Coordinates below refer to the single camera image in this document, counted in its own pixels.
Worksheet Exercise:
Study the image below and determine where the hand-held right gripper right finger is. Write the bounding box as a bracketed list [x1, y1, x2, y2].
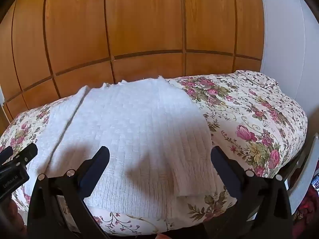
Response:
[203, 145, 292, 239]

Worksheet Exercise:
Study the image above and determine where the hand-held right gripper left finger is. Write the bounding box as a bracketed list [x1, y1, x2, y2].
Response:
[27, 146, 110, 239]

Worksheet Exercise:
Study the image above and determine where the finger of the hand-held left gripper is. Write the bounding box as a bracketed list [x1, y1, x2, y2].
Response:
[0, 143, 38, 173]

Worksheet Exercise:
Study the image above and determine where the white knitted garment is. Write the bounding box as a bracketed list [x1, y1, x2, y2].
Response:
[29, 76, 238, 220]

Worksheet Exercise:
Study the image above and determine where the floral bedspread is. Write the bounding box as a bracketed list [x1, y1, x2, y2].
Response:
[0, 70, 309, 237]

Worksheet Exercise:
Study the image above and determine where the white board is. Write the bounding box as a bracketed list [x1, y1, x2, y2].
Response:
[284, 132, 319, 213]

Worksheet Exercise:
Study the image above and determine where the red cloth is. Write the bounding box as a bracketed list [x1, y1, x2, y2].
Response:
[295, 185, 319, 221]

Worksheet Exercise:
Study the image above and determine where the wooden wardrobe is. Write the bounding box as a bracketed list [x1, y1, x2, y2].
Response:
[0, 0, 265, 130]

